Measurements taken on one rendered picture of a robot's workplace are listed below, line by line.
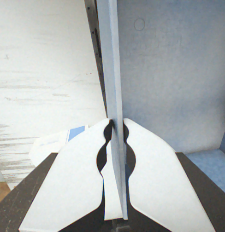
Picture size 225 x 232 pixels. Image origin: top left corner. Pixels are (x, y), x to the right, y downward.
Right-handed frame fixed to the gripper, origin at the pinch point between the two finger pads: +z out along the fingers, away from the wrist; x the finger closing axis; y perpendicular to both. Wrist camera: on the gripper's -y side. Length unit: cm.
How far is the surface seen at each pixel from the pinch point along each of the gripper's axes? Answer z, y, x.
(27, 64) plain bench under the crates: 38.8, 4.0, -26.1
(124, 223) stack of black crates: 55, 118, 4
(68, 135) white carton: 36.1, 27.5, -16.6
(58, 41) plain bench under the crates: 40.2, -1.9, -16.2
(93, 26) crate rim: 18.7, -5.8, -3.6
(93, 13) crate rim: 18.7, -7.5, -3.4
